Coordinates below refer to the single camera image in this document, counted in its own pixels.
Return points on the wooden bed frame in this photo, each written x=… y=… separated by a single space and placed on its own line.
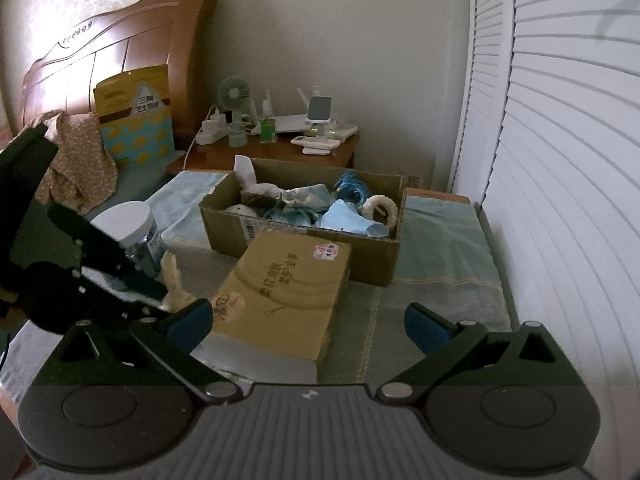
x=125 y=50

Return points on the white router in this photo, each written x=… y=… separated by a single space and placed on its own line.
x=292 y=124

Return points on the light blue cloth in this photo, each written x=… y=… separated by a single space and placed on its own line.
x=350 y=220

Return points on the slim white bottle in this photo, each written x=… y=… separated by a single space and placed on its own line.
x=267 y=105

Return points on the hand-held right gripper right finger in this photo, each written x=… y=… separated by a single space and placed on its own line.
x=425 y=330

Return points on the phone on stand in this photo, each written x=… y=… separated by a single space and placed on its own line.
x=319 y=110

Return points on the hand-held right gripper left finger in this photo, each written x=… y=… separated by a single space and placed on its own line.
x=192 y=322

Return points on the light blue towel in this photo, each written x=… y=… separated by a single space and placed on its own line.
x=190 y=200

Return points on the white power strip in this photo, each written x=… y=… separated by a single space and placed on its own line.
x=212 y=132

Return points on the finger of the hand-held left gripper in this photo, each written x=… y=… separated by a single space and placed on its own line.
x=100 y=242
x=105 y=305

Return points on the white crumpled cloth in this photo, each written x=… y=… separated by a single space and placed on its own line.
x=260 y=192
x=245 y=170

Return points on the cream fluffy cloth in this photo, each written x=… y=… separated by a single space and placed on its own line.
x=172 y=280

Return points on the white round object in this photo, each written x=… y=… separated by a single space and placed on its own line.
x=239 y=210

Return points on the small green desk fan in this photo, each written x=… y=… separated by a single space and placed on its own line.
x=234 y=92

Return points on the wooden nightstand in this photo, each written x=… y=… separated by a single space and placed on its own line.
x=280 y=152

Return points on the tan lidded box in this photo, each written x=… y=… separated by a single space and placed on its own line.
x=285 y=285

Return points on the clear jar with white lid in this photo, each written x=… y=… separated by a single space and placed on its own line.
x=135 y=230

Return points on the cardboard box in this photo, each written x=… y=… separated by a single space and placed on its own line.
x=225 y=232

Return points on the green bottle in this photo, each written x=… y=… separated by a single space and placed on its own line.
x=268 y=130

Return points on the white louvered door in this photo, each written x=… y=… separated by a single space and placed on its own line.
x=565 y=135

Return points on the small white box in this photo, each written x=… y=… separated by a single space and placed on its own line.
x=342 y=132

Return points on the yellow printed packet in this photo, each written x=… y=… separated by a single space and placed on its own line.
x=135 y=125

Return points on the grey patterned cloth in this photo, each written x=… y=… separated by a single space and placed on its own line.
x=305 y=195

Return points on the floral brown cloth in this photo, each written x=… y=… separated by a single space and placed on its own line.
x=80 y=160

